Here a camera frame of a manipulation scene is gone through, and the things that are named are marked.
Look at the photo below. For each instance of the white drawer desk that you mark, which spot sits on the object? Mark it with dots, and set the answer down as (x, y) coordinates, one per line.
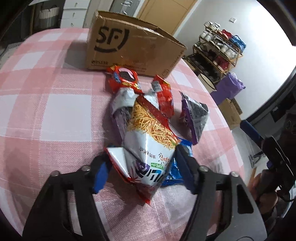
(75, 12)

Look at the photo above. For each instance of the white noodle snack bag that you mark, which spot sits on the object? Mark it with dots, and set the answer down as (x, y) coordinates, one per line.
(147, 150)

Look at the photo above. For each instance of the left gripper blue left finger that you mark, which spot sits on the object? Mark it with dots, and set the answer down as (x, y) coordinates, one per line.
(100, 169)

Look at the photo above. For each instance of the silver suitcase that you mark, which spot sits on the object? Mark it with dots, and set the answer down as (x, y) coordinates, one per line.
(124, 7)

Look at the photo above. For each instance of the purple silver snack bag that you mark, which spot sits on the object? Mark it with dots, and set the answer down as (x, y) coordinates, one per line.
(195, 115)

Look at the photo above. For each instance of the SF cardboard box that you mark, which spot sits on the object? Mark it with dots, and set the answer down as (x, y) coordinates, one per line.
(116, 39)

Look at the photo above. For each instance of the blue oreo snack pack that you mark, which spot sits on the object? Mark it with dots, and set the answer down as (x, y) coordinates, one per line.
(174, 176)

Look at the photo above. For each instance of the brown carton on floor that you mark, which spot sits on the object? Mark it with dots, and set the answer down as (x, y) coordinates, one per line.
(230, 113)

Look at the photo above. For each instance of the wall light switch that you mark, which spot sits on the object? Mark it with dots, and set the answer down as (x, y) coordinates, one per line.
(232, 20)

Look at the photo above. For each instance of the wooden shoe rack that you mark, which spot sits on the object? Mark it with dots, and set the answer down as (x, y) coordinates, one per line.
(216, 52)

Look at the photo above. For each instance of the pink plaid tablecloth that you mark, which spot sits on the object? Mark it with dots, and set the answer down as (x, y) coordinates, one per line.
(55, 115)

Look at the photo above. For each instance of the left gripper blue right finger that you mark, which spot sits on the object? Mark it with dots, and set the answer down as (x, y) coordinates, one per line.
(188, 167)

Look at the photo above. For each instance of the red oreo snack pack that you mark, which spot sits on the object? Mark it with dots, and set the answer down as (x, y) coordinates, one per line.
(121, 77)

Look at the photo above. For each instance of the wooden door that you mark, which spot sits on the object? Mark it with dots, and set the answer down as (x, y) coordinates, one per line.
(166, 14)

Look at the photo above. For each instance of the woven laundry basket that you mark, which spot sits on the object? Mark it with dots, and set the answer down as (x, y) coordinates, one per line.
(48, 18)

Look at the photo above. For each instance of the cream trash bin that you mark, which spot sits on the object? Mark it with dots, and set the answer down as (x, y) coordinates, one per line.
(207, 83)

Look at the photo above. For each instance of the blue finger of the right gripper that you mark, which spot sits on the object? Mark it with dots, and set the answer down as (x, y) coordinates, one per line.
(251, 132)

